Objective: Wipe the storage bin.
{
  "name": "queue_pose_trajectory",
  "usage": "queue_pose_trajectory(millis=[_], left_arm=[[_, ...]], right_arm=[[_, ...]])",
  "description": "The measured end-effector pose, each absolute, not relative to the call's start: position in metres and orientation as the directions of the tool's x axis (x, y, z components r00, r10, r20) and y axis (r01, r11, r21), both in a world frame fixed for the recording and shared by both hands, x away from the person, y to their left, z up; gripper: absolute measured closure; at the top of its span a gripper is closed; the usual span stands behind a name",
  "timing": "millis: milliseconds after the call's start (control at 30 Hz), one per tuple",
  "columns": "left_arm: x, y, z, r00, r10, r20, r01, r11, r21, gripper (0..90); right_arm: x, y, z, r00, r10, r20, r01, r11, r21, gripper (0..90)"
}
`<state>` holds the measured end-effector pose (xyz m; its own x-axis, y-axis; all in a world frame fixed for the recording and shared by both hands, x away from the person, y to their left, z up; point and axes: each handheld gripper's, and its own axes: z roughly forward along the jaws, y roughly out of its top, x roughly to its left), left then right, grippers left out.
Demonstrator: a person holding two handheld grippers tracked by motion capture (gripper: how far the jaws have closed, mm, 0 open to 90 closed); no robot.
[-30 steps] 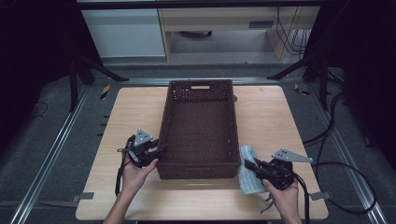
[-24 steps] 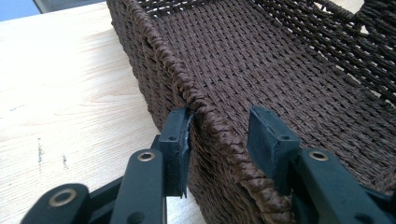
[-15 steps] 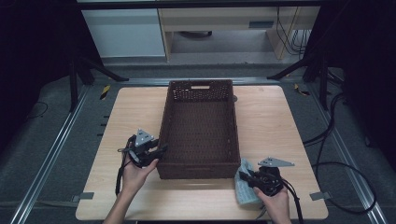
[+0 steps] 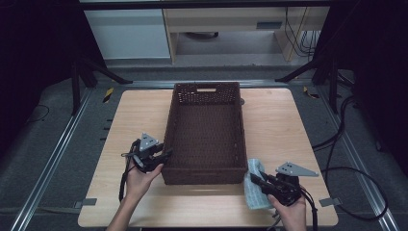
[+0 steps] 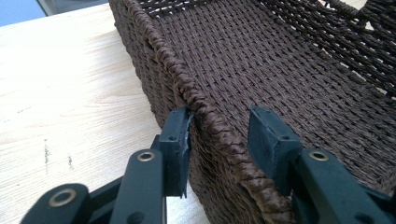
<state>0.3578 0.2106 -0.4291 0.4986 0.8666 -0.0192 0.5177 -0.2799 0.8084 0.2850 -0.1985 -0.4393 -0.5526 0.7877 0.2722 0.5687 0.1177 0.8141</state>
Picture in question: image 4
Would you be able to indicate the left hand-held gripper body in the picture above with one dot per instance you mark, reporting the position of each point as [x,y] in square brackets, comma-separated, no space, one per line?
[144,157]

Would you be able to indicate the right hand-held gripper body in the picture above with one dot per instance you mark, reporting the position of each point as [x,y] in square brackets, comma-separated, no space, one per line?
[287,191]

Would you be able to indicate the light blue striped cloth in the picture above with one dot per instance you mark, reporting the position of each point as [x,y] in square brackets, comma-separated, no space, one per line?
[255,199]

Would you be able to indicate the brown woven basket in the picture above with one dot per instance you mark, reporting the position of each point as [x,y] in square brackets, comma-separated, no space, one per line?
[205,138]

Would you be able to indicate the person's left hand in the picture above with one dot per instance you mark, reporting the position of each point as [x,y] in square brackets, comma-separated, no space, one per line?
[139,183]

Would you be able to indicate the person's right hand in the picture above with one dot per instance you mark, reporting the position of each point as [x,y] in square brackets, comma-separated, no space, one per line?
[293,216]

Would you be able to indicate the yellow black tape strip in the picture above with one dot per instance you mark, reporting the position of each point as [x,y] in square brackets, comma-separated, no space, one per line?
[310,93]
[108,95]

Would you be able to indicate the grey round table grommet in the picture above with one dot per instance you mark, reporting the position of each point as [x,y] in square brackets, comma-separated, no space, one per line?
[242,101]

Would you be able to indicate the black metal stand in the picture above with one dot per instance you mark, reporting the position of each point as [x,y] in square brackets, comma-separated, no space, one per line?
[75,89]
[333,86]

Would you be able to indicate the white cabinet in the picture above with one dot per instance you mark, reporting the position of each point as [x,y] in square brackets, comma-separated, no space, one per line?
[128,32]

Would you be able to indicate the dark curtain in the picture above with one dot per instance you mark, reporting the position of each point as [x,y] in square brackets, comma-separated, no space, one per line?
[32,64]
[378,64]

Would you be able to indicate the grey table bracket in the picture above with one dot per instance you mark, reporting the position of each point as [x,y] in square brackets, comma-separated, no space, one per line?
[330,201]
[86,202]

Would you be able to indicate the aluminium floor rail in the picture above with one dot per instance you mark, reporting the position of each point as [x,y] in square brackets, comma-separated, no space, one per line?
[147,84]
[51,160]
[359,154]

